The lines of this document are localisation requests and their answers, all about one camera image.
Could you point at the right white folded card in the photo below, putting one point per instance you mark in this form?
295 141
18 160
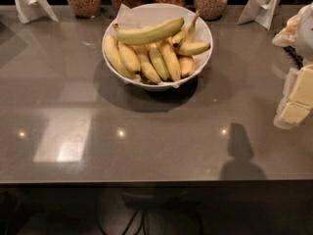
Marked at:
259 11

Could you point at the short yellow banana right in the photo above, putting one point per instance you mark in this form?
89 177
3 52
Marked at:
187 65

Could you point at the leftmost yellow banana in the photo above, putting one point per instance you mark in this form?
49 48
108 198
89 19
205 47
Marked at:
112 54

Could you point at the right crosswise yellow banana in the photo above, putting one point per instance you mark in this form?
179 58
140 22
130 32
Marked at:
192 48

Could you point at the white folded card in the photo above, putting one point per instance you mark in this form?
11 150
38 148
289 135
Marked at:
259 11
31 10

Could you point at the yellow-green banana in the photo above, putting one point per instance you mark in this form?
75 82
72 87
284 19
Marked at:
148 34

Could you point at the upright banana with stem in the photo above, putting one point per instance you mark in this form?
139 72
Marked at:
186 33

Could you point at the left white folded card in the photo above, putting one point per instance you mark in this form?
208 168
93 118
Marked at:
31 10

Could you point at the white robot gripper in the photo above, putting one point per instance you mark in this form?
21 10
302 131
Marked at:
306 33

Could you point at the right glass cereal jar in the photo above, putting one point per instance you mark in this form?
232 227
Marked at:
211 0

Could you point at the white paper bowl liner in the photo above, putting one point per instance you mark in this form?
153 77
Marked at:
137 15

